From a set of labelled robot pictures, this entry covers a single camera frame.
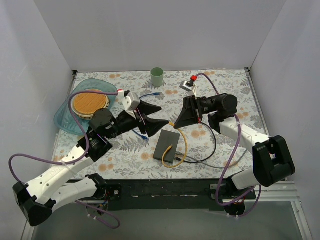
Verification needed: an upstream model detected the black ethernet cable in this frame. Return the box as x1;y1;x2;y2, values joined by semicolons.
176;121;218;163

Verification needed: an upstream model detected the yellow ethernet cable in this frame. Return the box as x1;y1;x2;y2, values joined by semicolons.
161;121;189;168

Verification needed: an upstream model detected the black network switch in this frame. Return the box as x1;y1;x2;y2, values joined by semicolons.
153;130;180;164

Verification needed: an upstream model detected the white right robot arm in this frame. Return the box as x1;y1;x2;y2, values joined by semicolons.
175;93;296;199

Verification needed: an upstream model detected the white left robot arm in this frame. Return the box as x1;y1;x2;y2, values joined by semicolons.
12;100;169;227

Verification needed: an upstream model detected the floral table mat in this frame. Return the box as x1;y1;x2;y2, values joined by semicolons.
51;69;272;181

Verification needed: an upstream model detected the orange woven plate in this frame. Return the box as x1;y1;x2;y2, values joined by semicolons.
71;93;110;120

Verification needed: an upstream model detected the green plastic cup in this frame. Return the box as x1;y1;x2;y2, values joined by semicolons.
150;67;164;88

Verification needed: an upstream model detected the teal plastic tray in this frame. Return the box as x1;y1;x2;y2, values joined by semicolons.
54;78;117;136

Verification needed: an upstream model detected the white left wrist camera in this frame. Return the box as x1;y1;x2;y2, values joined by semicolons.
122;90;141;113

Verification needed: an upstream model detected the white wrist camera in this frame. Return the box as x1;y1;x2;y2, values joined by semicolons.
122;90;141;113
179;80;198;97

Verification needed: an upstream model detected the blue ethernet cable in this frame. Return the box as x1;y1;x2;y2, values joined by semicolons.
131;91;162;141

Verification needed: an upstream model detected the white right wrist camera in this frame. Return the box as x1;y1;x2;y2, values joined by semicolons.
179;80;198;97

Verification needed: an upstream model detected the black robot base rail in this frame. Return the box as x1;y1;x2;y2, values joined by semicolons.
106;178;224;211

